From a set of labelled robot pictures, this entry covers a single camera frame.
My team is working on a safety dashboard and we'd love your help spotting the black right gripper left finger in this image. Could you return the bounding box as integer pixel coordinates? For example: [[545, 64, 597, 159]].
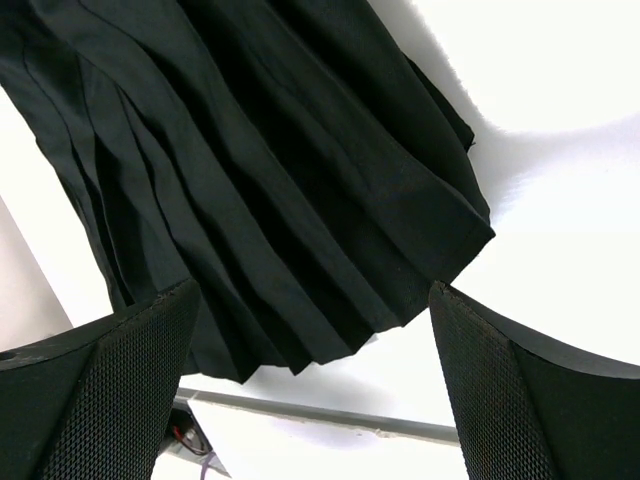
[[1, 280, 200, 479]]

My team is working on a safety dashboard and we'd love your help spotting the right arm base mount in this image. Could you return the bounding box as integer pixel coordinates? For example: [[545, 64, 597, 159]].
[[168, 406, 212, 456]]

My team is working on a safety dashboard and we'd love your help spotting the black pleated skirt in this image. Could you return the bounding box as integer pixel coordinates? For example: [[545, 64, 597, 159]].
[[1, 1, 494, 383]]

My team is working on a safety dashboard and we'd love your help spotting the aluminium table edge rail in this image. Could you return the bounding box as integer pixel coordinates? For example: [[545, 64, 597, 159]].
[[176, 388, 460, 446]]

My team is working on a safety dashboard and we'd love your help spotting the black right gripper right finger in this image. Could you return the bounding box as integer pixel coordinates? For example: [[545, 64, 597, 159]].
[[429, 282, 639, 479]]

